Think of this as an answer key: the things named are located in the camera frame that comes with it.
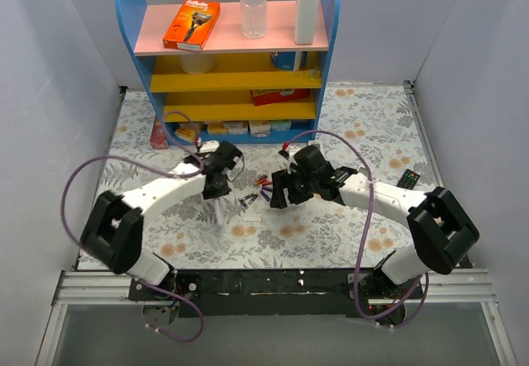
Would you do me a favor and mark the white remote control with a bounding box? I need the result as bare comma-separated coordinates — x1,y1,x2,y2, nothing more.
213,198,224,226

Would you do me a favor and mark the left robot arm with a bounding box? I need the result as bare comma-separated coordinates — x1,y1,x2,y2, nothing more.
80,141,243,300

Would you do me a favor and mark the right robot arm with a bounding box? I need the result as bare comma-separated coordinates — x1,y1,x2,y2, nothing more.
270,145,480,298

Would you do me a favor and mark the black TV remote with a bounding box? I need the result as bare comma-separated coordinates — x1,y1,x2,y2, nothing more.
397,169,421,190

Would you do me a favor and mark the dark AAA battery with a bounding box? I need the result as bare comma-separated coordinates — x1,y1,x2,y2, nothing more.
239,193,258,209

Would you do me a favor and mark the purple AAA battery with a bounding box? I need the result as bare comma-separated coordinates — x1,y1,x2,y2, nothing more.
260,190,270,202

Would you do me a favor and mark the red AAA battery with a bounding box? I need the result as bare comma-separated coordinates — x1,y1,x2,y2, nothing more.
255,175,268,184

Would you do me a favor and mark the floral table mat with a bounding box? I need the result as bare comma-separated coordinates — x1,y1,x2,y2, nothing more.
77,83,460,270

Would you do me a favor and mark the yellow soap box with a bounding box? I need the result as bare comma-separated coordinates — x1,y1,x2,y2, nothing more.
174,122,203,143

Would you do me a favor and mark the light blue tissue pack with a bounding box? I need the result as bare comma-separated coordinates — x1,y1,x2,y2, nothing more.
270,120,292,131

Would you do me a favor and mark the red flat box on shelf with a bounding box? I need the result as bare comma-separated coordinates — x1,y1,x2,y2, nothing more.
250,88,311,107

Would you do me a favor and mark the blue wooden shelf unit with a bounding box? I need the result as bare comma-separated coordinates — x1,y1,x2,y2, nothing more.
114,0,341,144

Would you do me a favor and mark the black base bar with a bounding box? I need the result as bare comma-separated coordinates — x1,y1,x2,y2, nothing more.
127,267,408,321

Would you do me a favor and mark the white cup on shelf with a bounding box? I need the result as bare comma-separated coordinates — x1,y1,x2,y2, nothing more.
179,54,217,75

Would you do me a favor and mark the blue white round container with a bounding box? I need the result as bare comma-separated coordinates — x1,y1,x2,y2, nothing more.
270,51,307,71

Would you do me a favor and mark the orange Gillette razor box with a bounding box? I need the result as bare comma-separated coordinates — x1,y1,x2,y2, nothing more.
162,0,221,52

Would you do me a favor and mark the white tall bottle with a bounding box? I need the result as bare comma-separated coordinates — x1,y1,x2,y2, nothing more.
294,0,319,45

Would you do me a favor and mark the clear plastic water bottle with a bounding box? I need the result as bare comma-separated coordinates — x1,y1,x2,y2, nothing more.
240,0,268,39

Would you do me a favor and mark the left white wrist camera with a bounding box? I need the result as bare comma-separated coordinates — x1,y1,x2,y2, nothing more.
198,140,220,154

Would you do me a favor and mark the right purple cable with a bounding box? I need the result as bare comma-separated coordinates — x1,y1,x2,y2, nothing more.
280,130,430,330

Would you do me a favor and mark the purple cable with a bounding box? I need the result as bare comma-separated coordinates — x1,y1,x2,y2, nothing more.
60,110,205,343
280,130,430,330

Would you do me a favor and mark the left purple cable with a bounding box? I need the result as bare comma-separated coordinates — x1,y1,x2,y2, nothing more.
60,110,205,343

